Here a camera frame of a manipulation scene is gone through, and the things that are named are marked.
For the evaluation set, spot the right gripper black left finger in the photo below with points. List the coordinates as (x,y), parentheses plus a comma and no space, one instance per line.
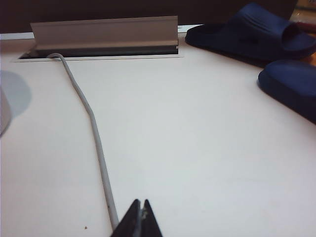
(128,224)

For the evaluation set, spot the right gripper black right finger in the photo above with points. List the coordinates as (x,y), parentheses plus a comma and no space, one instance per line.
(150,224)

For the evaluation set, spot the white ribbed trash can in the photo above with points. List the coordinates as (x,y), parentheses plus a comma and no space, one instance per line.
(3,116)

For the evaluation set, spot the navy blue rubber slipper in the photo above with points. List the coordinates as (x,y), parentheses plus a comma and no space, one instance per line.
(291,84)
(234,32)

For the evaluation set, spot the brown desk partition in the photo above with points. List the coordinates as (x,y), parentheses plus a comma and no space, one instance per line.
(98,7)

